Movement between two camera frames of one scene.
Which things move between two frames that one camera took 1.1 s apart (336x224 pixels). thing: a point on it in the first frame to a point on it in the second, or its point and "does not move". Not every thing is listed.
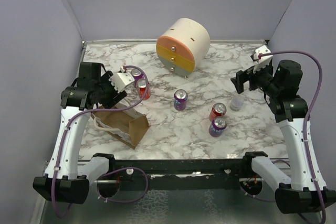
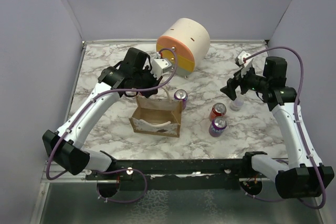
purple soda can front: x=217 y=126 does not move
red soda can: x=218 y=109 does not move
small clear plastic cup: x=236 y=103 does not move
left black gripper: x=115 y=96 to x=155 y=82
